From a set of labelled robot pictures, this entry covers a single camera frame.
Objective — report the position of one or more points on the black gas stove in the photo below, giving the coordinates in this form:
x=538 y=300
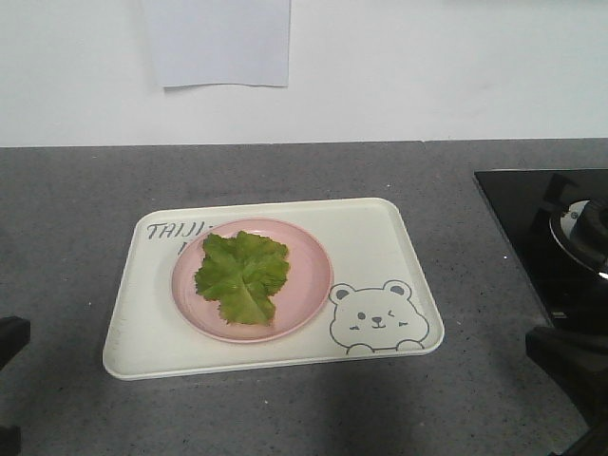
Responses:
x=556 y=222

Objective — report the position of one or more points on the white paper sheet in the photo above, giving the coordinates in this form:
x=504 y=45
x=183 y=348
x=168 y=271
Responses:
x=201 y=43

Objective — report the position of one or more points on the cream bear serving tray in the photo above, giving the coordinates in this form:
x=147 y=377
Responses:
x=379 y=304

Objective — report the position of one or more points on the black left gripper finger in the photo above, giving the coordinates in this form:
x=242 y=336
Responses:
x=10 y=441
x=14 y=336

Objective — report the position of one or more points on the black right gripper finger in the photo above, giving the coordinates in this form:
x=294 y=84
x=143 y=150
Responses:
x=577 y=362

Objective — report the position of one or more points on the green lettuce leaf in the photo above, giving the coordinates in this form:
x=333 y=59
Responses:
x=242 y=273

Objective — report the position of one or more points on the pink round plate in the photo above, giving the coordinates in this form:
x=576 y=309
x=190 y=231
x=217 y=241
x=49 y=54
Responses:
x=302 y=297

